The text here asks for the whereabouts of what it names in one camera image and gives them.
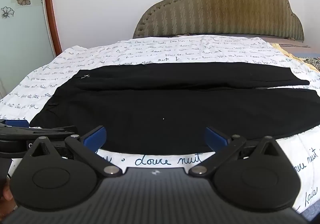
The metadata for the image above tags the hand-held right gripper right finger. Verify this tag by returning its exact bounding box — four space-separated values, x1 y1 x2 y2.
188 126 288 177

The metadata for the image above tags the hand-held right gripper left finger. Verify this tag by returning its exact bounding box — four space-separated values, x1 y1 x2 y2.
24 125 123 177

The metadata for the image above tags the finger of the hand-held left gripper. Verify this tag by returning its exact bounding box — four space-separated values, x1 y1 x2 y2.
0 119 30 129
0 125 78 140

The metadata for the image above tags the person's left hand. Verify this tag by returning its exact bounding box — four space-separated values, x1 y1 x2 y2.
0 178 15 208

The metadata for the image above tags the floral frosted glass panel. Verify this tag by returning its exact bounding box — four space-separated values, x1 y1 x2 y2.
0 0 48 101

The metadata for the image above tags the white script printed blanket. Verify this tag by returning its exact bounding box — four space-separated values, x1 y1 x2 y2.
0 35 320 214

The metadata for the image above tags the yellow cloth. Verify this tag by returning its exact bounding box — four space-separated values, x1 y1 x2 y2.
271 43 308 61

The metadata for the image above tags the pale pink pillow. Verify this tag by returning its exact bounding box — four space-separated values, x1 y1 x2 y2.
257 35 311 48

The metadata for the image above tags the blue grey mattress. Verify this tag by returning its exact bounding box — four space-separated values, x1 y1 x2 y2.
299 198 320 222

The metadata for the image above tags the zebra striped pillow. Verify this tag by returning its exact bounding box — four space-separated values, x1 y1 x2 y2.
302 56 320 72

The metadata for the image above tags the brown wooden door frame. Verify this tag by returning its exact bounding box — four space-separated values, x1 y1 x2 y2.
42 0 63 56

